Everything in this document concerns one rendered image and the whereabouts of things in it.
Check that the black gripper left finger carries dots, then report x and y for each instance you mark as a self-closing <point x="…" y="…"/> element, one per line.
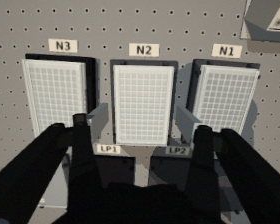
<point x="25" y="178"/>

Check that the grey button panel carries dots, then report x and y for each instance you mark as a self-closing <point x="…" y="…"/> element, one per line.
<point x="261" y="20"/>

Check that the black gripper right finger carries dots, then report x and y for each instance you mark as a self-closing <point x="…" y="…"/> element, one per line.
<point x="255" y="182"/>

